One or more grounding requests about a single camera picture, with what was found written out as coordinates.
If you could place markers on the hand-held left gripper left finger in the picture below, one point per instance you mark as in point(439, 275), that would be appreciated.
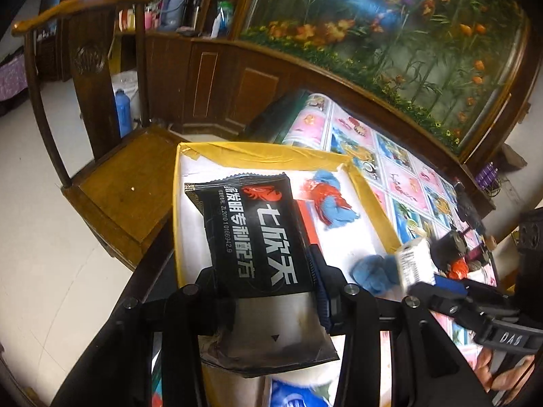
point(208, 301)

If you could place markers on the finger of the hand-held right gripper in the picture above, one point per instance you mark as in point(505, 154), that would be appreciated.
point(449, 283)
point(449, 305)

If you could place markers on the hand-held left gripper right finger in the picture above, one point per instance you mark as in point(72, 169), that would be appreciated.
point(320, 288)

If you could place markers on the small white pack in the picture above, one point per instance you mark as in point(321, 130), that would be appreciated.
point(413, 263)

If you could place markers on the black foil packet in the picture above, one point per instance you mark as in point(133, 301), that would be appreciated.
point(254, 237)

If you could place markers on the yellow cardboard box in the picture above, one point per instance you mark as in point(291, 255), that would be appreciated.
point(263, 152)

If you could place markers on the person's right hand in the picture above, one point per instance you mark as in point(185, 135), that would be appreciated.
point(483, 369)

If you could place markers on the dark motor with cork cap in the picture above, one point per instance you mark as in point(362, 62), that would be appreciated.
point(476, 257)

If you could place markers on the black motor with shaft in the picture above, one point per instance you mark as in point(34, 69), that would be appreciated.
point(445, 246)

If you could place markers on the blue knitted cloth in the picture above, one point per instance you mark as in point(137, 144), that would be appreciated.
point(373, 273)

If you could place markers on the black textured case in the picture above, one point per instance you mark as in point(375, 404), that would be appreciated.
point(466, 207)

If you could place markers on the red blue crochet toy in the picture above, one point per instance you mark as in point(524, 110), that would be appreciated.
point(335, 207)

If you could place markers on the purple bottles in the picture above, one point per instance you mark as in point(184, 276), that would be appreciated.
point(488, 176)

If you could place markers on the blue tissue pack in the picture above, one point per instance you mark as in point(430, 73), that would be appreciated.
point(297, 396)

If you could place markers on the wooden chair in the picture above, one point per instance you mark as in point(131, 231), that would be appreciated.
point(123, 195)

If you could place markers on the blue bottle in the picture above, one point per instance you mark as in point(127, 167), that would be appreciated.
point(123, 114)

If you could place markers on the wooden cabinet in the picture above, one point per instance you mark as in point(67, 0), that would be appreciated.
point(254, 80)

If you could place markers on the white bucket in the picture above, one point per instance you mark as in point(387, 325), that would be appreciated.
point(132, 87)

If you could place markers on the glass display with artificial flowers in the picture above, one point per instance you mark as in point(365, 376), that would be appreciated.
point(382, 29)

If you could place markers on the white small bottle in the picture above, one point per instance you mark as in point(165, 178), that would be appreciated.
point(216, 25)

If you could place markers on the pink cup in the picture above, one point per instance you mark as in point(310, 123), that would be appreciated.
point(148, 20)

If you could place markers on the steel vacuum flask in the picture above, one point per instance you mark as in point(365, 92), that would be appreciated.
point(198, 10)

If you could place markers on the blue thermos jug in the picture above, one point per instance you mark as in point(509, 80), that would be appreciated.
point(174, 8)

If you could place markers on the purple cloth covered table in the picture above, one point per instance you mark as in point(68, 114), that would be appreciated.
point(10, 80)

